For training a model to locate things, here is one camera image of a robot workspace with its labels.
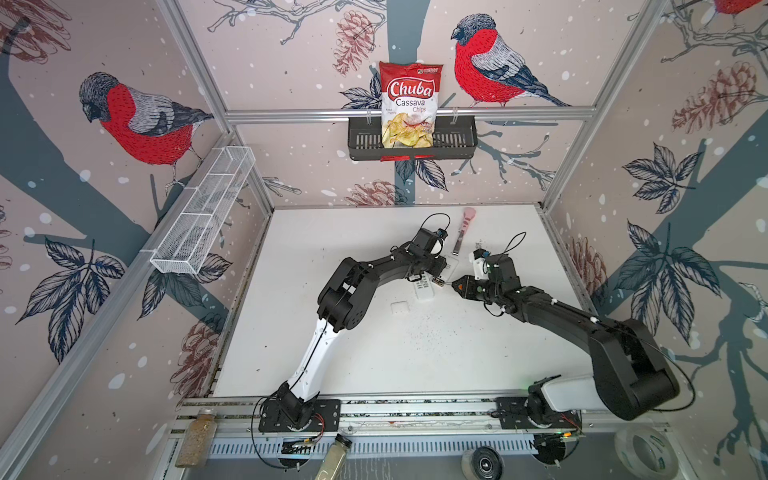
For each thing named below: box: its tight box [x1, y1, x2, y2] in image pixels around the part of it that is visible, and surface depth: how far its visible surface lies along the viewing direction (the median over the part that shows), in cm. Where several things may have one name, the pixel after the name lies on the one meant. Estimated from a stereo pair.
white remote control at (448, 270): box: [438, 255, 459, 282], surface depth 102 cm
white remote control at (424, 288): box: [413, 272, 435, 301], surface depth 97 cm
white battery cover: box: [390, 300, 411, 315], surface depth 94 cm
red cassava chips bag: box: [379, 61, 444, 161], surface depth 86 cm
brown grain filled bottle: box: [175, 408, 218, 469], surface depth 69 cm
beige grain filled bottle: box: [315, 433, 353, 480], surface depth 66 cm
